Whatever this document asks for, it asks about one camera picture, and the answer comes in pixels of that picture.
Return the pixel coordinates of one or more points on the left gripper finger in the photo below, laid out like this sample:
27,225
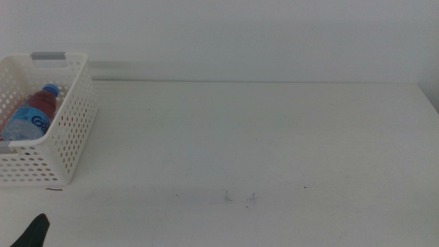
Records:
34,233

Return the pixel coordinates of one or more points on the clear water bottle blue cap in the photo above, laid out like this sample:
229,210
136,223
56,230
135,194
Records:
27,123

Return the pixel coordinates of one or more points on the white perforated plastic basket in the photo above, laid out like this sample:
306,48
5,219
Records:
73,113

